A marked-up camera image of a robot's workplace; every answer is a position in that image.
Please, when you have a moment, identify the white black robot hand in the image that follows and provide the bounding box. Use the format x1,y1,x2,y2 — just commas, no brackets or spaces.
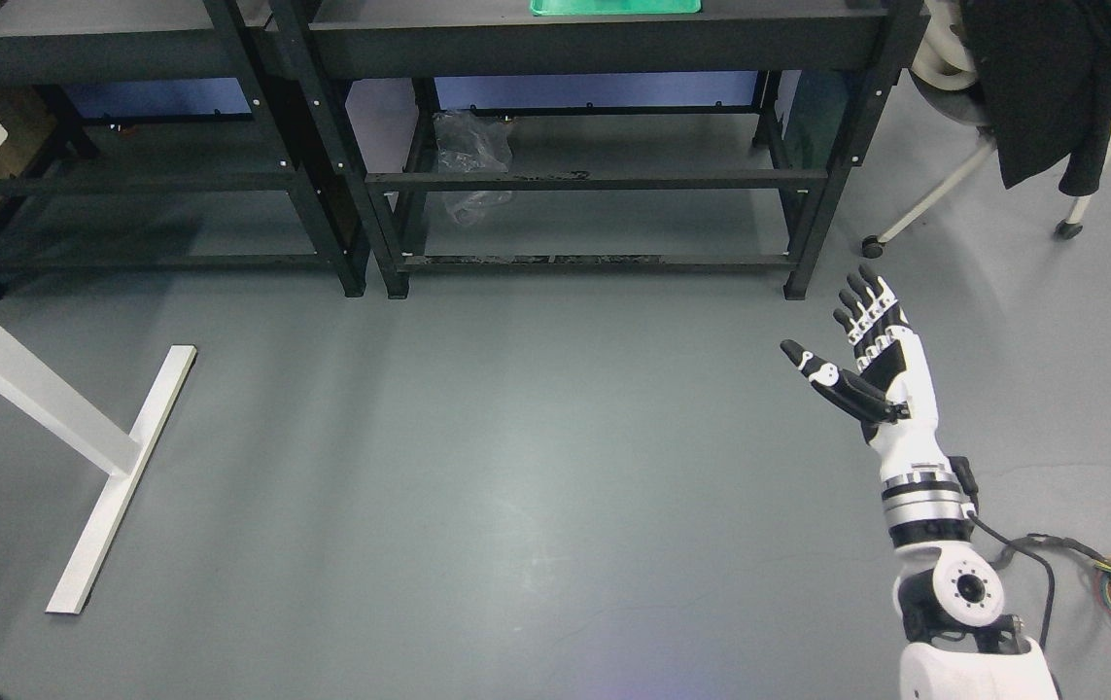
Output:
781,264,948,481

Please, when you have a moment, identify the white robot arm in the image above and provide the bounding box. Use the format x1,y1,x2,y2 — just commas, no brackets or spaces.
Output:
881,456,1061,699

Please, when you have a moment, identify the black right metal shelf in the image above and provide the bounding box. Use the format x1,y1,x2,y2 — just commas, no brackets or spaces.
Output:
272,1,929,298

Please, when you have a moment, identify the black metal shelf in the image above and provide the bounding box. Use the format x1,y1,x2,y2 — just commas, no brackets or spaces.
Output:
0,1,369,297
272,1,929,298

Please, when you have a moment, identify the green plastic tray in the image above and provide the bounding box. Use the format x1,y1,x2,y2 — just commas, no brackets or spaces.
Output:
529,0,703,18

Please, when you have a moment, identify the black left metal shelf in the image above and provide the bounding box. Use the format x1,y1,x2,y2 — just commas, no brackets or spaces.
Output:
0,1,369,297

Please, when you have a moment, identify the grey office chair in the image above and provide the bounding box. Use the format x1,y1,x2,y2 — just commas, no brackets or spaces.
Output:
861,1,1111,259

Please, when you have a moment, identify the black jacket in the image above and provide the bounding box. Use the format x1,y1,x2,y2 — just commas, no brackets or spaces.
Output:
959,1,1111,196

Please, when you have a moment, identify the clear plastic bag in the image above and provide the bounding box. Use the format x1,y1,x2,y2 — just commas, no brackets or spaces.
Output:
434,111,512,227

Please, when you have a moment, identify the white table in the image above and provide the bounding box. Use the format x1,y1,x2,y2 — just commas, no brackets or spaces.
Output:
0,117,198,616

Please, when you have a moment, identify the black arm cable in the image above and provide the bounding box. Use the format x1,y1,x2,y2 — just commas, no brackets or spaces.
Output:
963,510,1111,648

